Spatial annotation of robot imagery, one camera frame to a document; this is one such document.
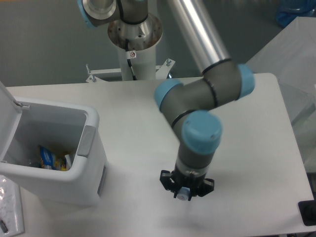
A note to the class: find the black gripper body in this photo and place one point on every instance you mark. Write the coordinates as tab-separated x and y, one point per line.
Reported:
191	185

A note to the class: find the crushed clear plastic bottle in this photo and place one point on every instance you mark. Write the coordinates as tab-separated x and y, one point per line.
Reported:
183	194

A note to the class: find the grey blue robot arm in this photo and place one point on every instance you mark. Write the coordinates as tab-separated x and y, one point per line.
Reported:
135	32

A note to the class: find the white open trash can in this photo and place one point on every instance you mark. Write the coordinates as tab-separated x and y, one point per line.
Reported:
26	124

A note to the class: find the black device at edge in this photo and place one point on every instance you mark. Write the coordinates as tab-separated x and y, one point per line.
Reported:
308	212

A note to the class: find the blue yellow snack wrapper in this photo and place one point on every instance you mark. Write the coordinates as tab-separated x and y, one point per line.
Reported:
50	160

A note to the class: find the white side table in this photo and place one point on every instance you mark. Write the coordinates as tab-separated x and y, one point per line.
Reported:
291	57

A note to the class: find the white tray with plastic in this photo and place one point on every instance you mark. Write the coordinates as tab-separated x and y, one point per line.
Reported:
11	211

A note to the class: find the blue water jug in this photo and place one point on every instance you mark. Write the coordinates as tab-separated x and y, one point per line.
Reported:
288	10

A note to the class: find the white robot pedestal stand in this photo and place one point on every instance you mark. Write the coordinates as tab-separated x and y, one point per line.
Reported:
134	65

